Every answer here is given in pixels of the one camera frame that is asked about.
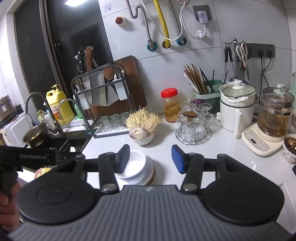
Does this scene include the wall outlet with adapter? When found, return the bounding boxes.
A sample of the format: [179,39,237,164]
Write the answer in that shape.
[193,5,212,23]

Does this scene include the white cutlery holder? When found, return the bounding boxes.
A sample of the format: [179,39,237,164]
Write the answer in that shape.
[114,81,129,101]

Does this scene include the metal flexible hose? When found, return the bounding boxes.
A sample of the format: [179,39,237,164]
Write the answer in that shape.
[169,0,186,45]
[126,0,159,51]

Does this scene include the black chopsticks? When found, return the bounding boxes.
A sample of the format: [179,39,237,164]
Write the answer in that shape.
[200,68,216,93]

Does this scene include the white countertop appliance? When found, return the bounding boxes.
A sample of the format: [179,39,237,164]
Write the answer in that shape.
[0,111,35,146]

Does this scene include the clear drinking glass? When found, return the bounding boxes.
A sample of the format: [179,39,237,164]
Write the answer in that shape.
[100,116,111,131]
[121,112,131,128]
[111,114,123,130]

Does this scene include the cream kettle heating base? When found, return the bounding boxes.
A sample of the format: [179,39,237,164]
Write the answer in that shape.
[242,123,287,156]

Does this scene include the patterned bowl with chili flakes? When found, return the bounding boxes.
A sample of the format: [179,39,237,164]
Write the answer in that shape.
[282,134,296,164]

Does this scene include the person's left hand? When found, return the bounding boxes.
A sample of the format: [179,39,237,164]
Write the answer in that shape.
[0,182,23,232]

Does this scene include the wire cup rack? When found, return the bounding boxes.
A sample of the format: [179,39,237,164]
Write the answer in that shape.
[175,125,213,145]

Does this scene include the yellow gas pipe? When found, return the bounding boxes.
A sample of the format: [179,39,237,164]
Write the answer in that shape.
[154,0,171,49]

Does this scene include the steel pot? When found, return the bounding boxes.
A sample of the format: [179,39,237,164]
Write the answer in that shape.
[22,122,49,147]

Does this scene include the yellow cloth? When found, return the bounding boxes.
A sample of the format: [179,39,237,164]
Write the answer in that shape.
[34,167,52,179]

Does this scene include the wooden-handled knife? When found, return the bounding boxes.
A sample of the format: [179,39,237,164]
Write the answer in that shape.
[84,46,99,72]

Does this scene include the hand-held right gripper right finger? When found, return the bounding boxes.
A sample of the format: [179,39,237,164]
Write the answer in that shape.
[171,144,245,194]

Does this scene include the white-handled scissors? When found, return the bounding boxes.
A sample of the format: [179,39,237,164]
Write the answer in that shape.
[236,43,250,79]

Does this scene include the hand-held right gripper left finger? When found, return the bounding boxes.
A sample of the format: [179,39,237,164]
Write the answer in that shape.
[57,144,130,194]

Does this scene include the green chopstick holder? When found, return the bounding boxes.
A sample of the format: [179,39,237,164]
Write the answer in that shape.
[194,79,223,114]

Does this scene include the white glass tray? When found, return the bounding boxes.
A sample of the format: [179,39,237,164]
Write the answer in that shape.
[94,112,132,139]

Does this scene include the dark window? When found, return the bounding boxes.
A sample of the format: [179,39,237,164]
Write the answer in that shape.
[14,0,114,102]

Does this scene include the enoki mushroom bunch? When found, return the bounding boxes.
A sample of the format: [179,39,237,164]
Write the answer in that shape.
[125,106,162,135]

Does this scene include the green glass bottle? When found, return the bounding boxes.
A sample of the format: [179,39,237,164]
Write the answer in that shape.
[73,102,82,118]

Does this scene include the garlic bulb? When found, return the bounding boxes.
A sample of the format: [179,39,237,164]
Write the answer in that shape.
[129,127,147,139]

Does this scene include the glass tea kettle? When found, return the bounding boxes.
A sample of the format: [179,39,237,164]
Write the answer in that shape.
[257,83,294,137]

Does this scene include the steel cleaver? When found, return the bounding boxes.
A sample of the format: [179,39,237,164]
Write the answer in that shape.
[89,71,108,109]

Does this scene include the black sink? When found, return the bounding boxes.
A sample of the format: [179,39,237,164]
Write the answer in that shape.
[46,130,93,153]

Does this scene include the white cable with tag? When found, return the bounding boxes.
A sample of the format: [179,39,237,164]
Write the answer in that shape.
[180,5,207,39]

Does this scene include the yellow detergent bottle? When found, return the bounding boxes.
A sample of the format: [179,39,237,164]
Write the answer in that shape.
[46,84,75,124]

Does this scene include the white electric cooking pot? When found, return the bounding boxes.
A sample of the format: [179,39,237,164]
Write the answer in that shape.
[217,80,257,138]

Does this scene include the white bowl with garlic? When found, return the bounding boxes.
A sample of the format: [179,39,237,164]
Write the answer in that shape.
[128,128,155,146]

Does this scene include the dark metal knife rack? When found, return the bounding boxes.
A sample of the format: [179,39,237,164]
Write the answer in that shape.
[71,61,130,130]

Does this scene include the black-handled knife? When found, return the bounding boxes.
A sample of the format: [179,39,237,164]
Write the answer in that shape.
[74,50,85,76]

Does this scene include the dark wall power strip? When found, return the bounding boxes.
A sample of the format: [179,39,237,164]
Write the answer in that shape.
[245,44,275,58]

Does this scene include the white leaf-print plate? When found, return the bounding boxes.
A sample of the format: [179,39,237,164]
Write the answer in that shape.
[129,158,154,184]

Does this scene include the red-lid plastic jar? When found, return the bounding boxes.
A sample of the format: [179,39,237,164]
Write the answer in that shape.
[161,88,181,123]

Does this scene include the small curved faucet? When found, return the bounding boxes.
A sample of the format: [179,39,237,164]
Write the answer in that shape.
[58,98,78,121]

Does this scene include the tall grey faucet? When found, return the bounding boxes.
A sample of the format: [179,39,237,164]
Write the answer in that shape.
[25,92,65,137]

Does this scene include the wooden cutting board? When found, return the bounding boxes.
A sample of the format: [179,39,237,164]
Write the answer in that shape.
[89,55,148,118]

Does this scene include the bundle of wooden chopsticks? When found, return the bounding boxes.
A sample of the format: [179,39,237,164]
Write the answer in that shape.
[184,64,207,94]

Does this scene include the clear patterned glass cup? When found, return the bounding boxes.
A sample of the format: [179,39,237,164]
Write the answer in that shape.
[178,111,199,139]
[198,103,214,127]

